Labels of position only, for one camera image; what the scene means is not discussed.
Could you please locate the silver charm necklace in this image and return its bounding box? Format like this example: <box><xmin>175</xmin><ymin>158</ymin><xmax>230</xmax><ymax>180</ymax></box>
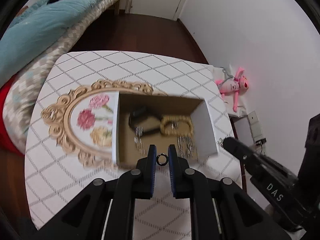
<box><xmin>133</xmin><ymin>127</ymin><xmax>147</xmax><ymax>156</ymax></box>

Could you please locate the light blue duvet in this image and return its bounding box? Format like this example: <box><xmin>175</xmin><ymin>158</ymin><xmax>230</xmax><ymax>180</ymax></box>
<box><xmin>1</xmin><ymin>0</ymin><xmax>102</xmax><ymax>86</ymax></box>

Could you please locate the white wall power strip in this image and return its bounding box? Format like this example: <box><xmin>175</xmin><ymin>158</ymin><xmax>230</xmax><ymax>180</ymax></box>
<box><xmin>248</xmin><ymin>111</ymin><xmax>266</xmax><ymax>146</ymax></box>

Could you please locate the black smart watch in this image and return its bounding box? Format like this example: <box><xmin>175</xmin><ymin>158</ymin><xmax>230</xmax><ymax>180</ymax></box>
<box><xmin>128</xmin><ymin>106</ymin><xmax>162</xmax><ymax>137</ymax></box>

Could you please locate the checked tablecloth with floral print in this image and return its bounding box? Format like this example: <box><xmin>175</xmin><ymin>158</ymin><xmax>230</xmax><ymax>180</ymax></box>
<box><xmin>24</xmin><ymin>51</ymin><xmax>242</xmax><ymax>230</ymax></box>

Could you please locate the white cardboard box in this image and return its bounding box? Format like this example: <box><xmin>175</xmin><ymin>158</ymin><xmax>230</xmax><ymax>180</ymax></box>
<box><xmin>112</xmin><ymin>93</ymin><xmax>217</xmax><ymax>166</ymax></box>

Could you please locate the silver earring stud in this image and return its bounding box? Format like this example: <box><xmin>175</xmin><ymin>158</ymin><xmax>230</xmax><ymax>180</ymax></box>
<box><xmin>217</xmin><ymin>138</ymin><xmax>224</xmax><ymax>147</ymax></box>

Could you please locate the wooden bead bracelet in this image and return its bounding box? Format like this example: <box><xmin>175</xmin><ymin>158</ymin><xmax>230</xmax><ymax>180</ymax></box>
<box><xmin>159</xmin><ymin>115</ymin><xmax>194</xmax><ymax>138</ymax></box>

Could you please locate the silver chain bracelet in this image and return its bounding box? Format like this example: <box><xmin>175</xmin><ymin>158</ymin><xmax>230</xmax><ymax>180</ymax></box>
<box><xmin>176</xmin><ymin>134</ymin><xmax>198</xmax><ymax>159</ymax></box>

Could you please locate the red blanket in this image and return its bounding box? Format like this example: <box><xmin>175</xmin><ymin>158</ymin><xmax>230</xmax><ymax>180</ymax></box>
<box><xmin>1</xmin><ymin>75</ymin><xmax>24</xmax><ymax>157</ymax></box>

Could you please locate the pink panther plush toy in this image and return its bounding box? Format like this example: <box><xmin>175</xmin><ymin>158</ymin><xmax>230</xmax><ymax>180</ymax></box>
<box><xmin>215</xmin><ymin>67</ymin><xmax>249</xmax><ymax>113</ymax></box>

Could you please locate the checked grey mattress sheet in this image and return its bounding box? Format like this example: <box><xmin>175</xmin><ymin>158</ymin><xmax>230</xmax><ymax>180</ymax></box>
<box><xmin>4</xmin><ymin>0</ymin><xmax>119</xmax><ymax>154</ymax></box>

